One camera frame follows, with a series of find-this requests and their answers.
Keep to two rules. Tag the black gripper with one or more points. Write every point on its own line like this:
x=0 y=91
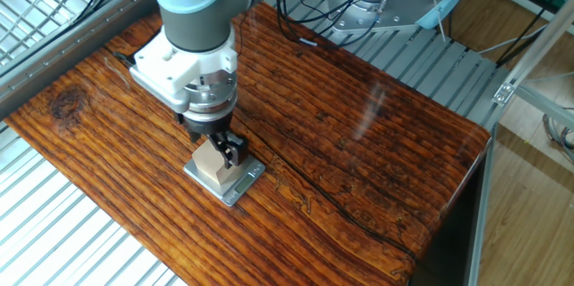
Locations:
x=208 y=124

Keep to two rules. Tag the large wooden cube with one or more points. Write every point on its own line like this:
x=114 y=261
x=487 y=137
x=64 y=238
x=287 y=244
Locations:
x=206 y=160

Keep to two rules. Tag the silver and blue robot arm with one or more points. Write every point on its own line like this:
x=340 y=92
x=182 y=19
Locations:
x=202 y=21

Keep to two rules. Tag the silver digital scale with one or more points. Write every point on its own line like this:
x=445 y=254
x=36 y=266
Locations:
x=244 y=185

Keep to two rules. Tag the glossy wood-grain board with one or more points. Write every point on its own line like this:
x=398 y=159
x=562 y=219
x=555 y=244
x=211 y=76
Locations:
x=336 y=151

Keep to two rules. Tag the grey aluminium table rail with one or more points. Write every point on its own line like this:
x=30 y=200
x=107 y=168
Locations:
x=58 y=57

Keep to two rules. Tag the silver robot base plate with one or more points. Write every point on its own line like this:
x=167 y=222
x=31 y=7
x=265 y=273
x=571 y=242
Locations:
x=359 y=19

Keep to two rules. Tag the aluminium frame post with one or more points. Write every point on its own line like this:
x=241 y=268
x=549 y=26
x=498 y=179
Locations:
x=533 y=48

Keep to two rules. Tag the aluminium frame beam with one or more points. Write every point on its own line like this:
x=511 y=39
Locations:
x=547 y=106

